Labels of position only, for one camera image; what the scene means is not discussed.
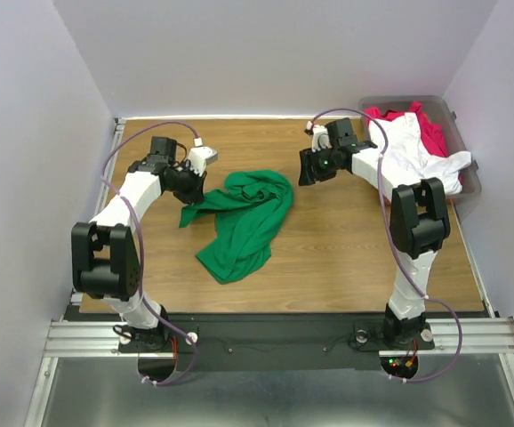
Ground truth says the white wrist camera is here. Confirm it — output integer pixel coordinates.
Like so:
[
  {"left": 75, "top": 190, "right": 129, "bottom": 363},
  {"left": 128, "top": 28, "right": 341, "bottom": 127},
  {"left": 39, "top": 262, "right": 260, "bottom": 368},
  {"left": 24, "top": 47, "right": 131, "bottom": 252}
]
[
  {"left": 187, "top": 146, "right": 218, "bottom": 176},
  {"left": 305, "top": 122, "right": 332, "bottom": 152}
]

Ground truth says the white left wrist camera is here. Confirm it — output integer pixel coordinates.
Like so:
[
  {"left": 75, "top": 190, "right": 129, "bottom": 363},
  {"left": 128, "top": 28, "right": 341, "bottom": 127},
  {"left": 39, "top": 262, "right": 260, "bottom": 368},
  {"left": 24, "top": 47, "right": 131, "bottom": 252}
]
[{"left": 187, "top": 146, "right": 218, "bottom": 176}]

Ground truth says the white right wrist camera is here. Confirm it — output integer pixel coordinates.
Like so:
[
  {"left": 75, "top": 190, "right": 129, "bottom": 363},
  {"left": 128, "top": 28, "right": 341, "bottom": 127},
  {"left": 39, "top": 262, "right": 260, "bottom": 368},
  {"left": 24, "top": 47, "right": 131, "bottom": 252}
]
[{"left": 305, "top": 122, "right": 332, "bottom": 152}]

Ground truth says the white t shirt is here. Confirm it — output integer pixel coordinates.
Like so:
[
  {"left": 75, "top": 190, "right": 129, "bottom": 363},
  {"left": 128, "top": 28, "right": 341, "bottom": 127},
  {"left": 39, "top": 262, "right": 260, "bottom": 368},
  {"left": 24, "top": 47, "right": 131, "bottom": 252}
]
[{"left": 368, "top": 113, "right": 472, "bottom": 196}]

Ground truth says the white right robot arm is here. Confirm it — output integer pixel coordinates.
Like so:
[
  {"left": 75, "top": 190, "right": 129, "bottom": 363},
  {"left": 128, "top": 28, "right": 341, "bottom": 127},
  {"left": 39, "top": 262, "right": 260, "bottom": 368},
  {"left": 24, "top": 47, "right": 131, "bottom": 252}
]
[{"left": 298, "top": 118, "right": 451, "bottom": 347}]

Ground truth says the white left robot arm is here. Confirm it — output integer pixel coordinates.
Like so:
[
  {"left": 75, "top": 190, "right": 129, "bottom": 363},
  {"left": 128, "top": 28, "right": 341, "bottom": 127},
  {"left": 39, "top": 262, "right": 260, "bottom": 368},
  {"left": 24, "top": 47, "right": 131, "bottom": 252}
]
[{"left": 71, "top": 137, "right": 218, "bottom": 350}]

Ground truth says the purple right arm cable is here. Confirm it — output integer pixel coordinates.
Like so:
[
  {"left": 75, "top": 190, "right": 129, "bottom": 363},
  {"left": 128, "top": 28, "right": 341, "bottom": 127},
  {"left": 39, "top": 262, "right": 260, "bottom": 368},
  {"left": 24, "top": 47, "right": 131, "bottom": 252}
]
[{"left": 309, "top": 108, "right": 464, "bottom": 384}]

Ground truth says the green t shirt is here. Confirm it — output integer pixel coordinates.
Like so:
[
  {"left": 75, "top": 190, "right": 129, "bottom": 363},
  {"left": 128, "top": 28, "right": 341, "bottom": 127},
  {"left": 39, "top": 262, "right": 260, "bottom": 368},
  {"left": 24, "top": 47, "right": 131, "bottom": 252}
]
[{"left": 179, "top": 170, "right": 293, "bottom": 285}]

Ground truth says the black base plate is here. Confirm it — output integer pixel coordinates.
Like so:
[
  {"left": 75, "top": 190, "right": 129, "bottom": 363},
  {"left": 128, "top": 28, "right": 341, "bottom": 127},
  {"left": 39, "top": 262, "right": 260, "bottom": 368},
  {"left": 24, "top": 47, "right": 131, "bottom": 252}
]
[{"left": 113, "top": 313, "right": 435, "bottom": 377}]

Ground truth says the red t shirt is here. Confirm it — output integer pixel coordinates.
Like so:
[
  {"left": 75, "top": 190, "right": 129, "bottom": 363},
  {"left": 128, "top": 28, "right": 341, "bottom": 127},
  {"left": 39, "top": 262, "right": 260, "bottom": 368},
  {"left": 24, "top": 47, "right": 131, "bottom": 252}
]
[{"left": 363, "top": 101, "right": 465, "bottom": 188}]

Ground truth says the clear plastic bin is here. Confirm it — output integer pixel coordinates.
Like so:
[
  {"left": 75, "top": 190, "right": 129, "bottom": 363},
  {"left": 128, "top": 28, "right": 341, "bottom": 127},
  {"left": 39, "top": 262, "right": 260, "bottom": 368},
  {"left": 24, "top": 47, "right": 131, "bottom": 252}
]
[{"left": 358, "top": 95, "right": 482, "bottom": 204}]

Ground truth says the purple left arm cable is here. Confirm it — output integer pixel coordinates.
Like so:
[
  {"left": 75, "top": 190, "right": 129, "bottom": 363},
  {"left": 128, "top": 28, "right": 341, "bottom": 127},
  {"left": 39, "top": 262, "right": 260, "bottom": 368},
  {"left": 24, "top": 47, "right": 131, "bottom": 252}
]
[{"left": 100, "top": 120, "right": 203, "bottom": 387}]

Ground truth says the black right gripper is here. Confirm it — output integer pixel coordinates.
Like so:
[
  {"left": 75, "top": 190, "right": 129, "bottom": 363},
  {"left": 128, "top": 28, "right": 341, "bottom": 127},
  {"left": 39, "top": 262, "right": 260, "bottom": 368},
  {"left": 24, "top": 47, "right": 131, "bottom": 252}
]
[{"left": 296, "top": 143, "right": 339, "bottom": 185}]

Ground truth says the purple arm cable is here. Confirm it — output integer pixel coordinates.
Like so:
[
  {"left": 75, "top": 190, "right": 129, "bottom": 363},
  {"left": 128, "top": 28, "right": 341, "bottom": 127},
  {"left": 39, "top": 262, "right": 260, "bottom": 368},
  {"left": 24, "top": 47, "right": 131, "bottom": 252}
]
[
  {"left": 309, "top": 108, "right": 464, "bottom": 384},
  {"left": 100, "top": 120, "right": 203, "bottom": 387}
]

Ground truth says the aluminium frame rail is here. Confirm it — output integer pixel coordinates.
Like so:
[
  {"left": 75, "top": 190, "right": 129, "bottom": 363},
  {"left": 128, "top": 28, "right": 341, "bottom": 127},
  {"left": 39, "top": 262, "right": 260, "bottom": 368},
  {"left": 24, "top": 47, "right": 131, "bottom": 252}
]
[{"left": 44, "top": 318, "right": 514, "bottom": 358}]

